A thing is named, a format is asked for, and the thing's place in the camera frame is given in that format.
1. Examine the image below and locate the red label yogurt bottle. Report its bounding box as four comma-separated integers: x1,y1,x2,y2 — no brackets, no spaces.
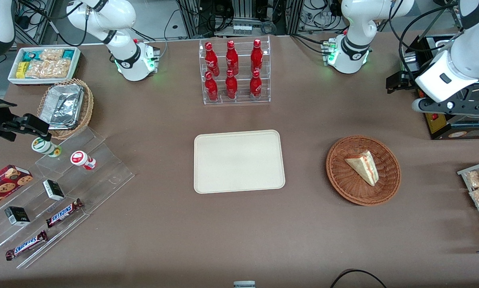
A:
70,150,97,171

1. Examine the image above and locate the Snickers chocolate bar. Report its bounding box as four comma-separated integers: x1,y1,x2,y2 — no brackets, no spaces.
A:
6,230,48,261
46,198,84,228

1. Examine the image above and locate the clear acrylic bottle rack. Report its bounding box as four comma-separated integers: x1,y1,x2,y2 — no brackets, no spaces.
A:
199,36,271,105

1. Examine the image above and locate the triangle sandwich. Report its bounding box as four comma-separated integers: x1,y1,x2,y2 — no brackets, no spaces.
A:
345,150,379,187

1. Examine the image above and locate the red cola bottle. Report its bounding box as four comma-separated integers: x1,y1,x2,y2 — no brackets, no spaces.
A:
205,71,219,102
249,70,262,100
204,42,220,76
226,40,239,76
225,70,238,100
251,39,263,74

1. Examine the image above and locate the brown round wicker basket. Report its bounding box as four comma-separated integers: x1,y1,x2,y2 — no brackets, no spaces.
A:
326,135,401,206

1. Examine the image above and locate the silver foil container stack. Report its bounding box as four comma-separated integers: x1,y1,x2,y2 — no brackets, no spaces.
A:
39,84,85,130

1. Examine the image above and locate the red cookie box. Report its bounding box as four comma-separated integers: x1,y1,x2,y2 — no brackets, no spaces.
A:
0,164,34,213

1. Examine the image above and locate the clear acrylic stepped display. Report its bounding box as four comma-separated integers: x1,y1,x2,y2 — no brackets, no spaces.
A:
0,127,135,269

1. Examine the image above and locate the thin black floor cable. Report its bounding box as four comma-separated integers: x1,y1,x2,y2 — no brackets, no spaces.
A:
160,7,181,58

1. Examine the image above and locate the white rectangular snack bin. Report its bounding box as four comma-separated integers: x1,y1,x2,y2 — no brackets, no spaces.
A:
8,46,81,86

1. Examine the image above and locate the small black box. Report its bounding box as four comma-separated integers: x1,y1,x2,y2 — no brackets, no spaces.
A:
4,206,31,227
43,180,65,201

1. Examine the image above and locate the black looped cable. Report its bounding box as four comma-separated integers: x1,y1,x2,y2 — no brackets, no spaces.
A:
329,269,388,288

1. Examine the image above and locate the small rice cracker bag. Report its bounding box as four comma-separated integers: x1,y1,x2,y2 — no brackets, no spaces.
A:
40,48,64,62

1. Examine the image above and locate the large rice cracker bag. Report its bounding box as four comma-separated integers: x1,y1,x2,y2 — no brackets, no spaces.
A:
25,59,72,79

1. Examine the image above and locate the black food warmer machine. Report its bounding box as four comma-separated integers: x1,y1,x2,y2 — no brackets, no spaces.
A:
399,34,479,140

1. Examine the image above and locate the green label yogurt bottle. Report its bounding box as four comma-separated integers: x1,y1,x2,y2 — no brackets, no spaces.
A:
32,137,62,158

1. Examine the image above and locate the aluminium frame rack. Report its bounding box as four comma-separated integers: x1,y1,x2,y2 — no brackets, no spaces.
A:
177,0,304,39

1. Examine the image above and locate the beige plastic tray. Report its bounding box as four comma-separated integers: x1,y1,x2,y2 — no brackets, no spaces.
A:
194,130,285,194

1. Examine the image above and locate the light wicker basket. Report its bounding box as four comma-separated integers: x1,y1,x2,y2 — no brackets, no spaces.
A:
37,78,94,140

